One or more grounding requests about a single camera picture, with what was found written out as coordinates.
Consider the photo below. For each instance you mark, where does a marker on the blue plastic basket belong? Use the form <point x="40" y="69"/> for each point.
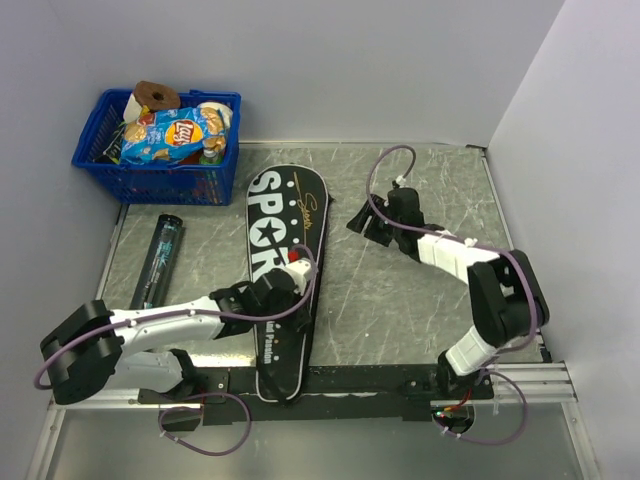
<point x="177" y="184"/>

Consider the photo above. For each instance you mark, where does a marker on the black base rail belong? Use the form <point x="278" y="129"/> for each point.
<point x="408" y="392"/>

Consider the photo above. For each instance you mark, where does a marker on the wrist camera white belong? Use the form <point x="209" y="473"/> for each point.
<point x="301" y="269"/>
<point x="399" y="182"/>

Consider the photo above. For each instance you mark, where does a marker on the black racket cover bag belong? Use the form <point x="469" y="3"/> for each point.
<point x="285" y="205"/>

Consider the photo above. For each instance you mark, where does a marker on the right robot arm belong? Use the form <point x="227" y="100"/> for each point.
<point x="506" y="300"/>

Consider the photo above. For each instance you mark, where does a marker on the blue Lays chip bag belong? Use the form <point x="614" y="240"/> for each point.
<point x="170" y="136"/>

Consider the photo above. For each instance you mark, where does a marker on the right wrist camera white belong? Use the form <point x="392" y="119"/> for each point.
<point x="399" y="182"/>

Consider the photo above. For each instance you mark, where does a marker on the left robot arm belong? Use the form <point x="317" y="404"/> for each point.
<point x="96" y="348"/>

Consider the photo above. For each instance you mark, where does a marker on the black shuttlecock tube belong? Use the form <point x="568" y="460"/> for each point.
<point x="155" y="276"/>

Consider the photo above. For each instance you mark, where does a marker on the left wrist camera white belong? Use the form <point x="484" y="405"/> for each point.
<point x="301" y="269"/>

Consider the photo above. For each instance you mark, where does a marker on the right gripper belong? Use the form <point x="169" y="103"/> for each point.
<point x="358" y="222"/>

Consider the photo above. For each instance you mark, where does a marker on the aluminium frame rail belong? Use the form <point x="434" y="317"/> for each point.
<point x="539" y="382"/>

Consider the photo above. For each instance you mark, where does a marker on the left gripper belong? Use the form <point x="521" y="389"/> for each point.
<point x="297" y="320"/>

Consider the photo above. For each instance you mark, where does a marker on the brown chocolate donut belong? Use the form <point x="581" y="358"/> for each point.
<point x="156" y="96"/>

